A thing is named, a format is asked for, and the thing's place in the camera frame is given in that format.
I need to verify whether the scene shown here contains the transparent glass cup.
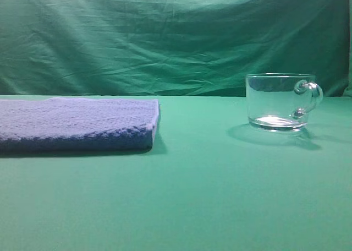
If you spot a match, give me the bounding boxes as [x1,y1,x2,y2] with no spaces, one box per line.
[245,73,324,132]

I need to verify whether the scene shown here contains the folded blue towel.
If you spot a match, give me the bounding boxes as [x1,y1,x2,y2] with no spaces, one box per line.
[1,97,160,153]

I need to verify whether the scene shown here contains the green backdrop cloth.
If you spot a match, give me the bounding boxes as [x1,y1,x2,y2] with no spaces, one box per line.
[1,0,351,96]

